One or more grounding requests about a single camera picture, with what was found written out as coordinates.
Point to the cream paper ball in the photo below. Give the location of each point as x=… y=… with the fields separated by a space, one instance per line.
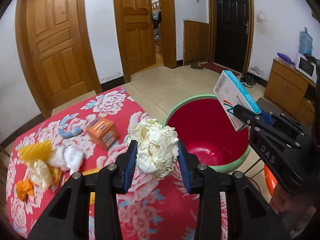
x=157 y=148

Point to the purple object on cabinet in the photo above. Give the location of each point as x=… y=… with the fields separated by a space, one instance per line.
x=285 y=58

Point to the red green-rimmed trash basin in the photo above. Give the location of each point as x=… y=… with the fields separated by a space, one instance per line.
x=206 y=131

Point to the red floral tablecloth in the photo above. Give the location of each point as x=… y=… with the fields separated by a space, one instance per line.
x=152 y=208

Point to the black entrance door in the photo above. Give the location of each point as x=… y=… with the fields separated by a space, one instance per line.
x=231 y=24

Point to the wooden wall panel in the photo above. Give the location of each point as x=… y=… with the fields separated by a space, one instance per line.
x=195 y=42

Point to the grey floor mat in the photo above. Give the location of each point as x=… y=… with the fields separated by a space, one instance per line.
x=267 y=107

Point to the wooden sideboard cabinet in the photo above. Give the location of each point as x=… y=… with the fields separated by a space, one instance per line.
x=291 y=91

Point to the white microwave oven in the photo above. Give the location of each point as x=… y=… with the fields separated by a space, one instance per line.
x=306 y=64

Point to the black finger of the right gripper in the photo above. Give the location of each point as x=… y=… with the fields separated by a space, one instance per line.
x=255 y=122
x=285 y=124

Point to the orange crumpled wrapper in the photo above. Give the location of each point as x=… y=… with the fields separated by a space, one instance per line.
x=24 y=189

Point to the teal medicine box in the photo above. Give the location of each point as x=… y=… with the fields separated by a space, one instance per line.
x=230 y=92

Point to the open wooden door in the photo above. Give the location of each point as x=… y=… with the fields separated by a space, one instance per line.
x=134 y=27

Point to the pair of dark shoes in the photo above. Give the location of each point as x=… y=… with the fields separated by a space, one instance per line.
x=247 y=81

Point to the blue water bottle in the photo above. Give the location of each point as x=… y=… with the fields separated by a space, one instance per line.
x=305 y=42

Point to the brown slipper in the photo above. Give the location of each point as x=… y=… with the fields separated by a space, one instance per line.
x=197 y=65

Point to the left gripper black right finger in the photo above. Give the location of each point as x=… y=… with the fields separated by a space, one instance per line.
x=229 y=200

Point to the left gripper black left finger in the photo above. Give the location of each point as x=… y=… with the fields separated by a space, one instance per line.
x=67 y=215

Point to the orange cardboard box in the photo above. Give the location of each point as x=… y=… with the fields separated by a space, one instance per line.
x=102 y=132

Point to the light blue tube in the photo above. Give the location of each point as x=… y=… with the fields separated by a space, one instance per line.
x=69 y=134

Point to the large yellow foam net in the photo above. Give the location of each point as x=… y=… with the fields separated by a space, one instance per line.
x=37 y=151

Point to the red doormat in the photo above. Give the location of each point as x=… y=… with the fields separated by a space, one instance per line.
x=214 y=67

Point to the white crumpled plastic bag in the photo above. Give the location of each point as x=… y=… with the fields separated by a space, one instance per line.
x=68 y=158

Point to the right hand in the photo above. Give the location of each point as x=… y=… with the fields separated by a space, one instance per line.
x=297 y=203

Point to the closed wooden door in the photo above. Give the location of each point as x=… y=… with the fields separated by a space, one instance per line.
x=54 y=50

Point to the yellow foam net sleeve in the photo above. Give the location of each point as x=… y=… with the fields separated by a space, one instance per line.
x=92 y=185

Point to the orange snack packet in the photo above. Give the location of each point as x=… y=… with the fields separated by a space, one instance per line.
x=44 y=175

